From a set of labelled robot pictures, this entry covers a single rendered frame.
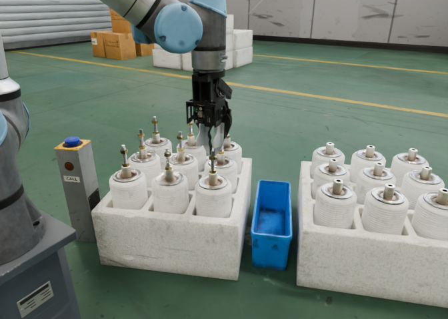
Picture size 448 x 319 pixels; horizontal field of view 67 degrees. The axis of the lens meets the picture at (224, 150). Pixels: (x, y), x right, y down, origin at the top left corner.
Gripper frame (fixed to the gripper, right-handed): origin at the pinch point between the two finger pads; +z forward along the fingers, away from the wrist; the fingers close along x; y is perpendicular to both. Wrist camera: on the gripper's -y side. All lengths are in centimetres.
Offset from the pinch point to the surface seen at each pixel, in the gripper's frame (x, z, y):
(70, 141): -39.8, 1.5, 6.1
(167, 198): -10.0, 12.3, 7.3
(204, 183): -1.6, 8.9, 2.5
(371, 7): 45, -24, -513
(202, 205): -1.1, 13.5, 5.3
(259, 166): -3, 34, -61
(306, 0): -54, -33, -536
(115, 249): -23.7, 28.0, 13.2
